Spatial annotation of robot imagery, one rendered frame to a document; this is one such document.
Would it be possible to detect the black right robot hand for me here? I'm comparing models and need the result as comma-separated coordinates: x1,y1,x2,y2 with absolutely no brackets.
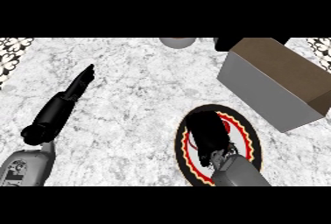
185,110,240,169

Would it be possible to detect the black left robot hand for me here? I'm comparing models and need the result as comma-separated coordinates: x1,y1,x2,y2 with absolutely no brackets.
19,63,98,146

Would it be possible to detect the black red yellow patterned plate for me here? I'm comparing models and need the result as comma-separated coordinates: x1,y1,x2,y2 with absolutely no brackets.
173,103,265,187

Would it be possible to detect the brown cardboard box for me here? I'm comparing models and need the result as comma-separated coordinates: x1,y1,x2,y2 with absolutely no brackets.
216,38,331,134

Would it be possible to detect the black block appliance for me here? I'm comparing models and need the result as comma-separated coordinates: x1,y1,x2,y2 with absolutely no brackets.
213,38,244,53

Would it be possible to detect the grey round container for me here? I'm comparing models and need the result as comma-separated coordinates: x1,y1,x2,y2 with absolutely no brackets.
158,38,198,49

